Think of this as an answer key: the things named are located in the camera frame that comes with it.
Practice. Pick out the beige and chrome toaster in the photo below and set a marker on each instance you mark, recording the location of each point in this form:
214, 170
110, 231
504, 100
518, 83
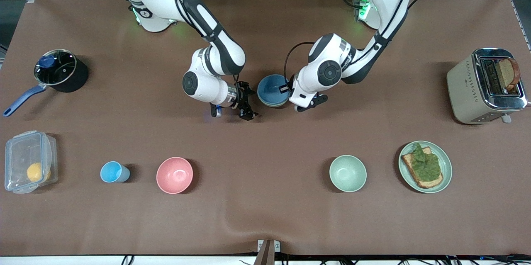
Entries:
464, 91

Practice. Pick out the small metal bracket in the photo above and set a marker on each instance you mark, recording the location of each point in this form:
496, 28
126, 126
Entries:
260, 243

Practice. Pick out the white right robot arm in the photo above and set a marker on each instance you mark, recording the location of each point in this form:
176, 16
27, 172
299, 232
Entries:
207, 86

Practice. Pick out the blue bowl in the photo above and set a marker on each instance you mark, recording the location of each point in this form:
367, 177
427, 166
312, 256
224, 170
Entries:
271, 91

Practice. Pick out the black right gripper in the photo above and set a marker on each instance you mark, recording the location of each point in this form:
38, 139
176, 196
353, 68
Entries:
242, 97

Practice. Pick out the yellow lemon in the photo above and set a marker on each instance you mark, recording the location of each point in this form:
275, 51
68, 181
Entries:
36, 172

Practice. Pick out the green lettuce leaf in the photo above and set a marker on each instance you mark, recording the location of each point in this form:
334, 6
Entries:
425, 163

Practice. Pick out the brown bar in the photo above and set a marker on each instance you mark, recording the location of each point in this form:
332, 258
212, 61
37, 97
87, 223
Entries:
265, 257

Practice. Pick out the clear plastic lidded container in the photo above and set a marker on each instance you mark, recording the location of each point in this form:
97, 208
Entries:
20, 153

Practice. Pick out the light blue cup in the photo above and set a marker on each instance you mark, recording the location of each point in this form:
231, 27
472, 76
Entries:
111, 172

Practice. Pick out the brown table cover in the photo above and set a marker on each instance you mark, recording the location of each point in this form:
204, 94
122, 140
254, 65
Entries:
265, 215

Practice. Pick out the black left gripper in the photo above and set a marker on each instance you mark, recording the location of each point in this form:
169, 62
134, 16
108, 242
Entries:
291, 83

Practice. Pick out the glass lid with blue knob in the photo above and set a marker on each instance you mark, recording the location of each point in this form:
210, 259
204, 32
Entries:
62, 70

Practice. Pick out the toasted bread slice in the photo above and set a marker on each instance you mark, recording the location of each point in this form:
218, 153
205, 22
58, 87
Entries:
407, 160

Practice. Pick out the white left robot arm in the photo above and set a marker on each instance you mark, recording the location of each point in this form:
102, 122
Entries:
327, 72

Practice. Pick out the pale green bowl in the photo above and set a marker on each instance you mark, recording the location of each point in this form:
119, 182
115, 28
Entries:
274, 106
347, 173

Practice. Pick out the brown bread slice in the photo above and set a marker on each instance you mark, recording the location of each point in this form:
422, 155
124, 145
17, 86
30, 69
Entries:
507, 73

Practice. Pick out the pale green plate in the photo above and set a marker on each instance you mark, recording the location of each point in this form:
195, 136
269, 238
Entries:
446, 165

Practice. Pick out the pink bowl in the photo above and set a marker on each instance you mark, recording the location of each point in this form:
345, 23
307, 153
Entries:
174, 175

